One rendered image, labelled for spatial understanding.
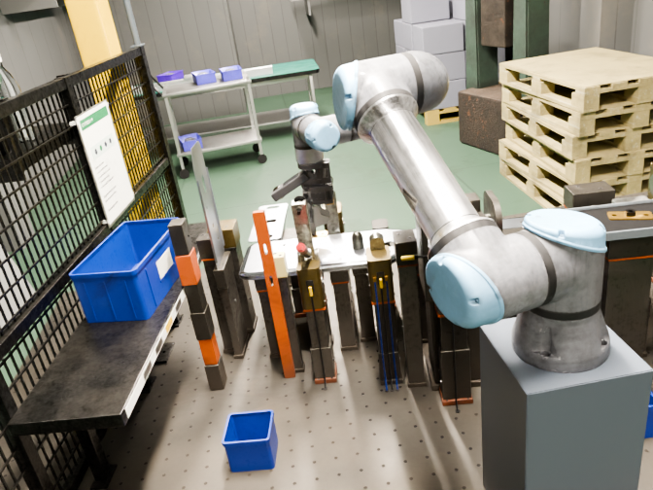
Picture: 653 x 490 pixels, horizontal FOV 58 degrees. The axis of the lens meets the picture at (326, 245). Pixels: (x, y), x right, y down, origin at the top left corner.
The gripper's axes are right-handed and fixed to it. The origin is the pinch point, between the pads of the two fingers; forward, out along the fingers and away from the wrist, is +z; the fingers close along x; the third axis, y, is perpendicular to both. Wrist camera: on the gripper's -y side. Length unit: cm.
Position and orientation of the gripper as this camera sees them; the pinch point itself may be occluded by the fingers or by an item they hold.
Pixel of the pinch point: (312, 229)
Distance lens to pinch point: 166.9
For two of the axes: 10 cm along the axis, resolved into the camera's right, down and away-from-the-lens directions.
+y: 9.9, -1.0, -0.7
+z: 1.2, 9.0, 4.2
